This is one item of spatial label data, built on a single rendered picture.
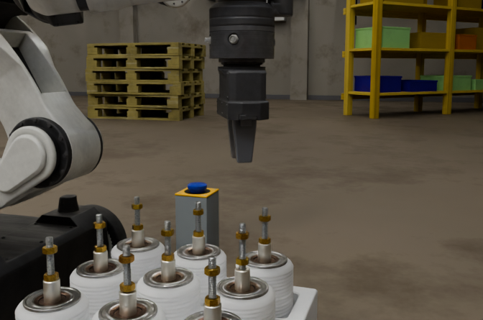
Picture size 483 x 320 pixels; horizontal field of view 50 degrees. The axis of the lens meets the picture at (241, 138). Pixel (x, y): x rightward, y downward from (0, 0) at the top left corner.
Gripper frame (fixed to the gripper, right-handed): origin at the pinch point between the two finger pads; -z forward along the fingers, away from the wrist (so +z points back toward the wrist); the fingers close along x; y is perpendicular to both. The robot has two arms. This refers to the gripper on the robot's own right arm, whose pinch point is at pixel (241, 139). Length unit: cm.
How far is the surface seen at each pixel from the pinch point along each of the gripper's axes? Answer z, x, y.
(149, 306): -21.5, -3.9, 13.2
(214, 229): -23.6, 33.4, -1.4
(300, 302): -28.9, 8.2, -11.9
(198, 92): -20, 549, -64
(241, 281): -20.3, -1.2, 0.1
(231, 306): -22.5, -4.2, 2.1
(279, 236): -47, 94, -33
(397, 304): -47, 39, -47
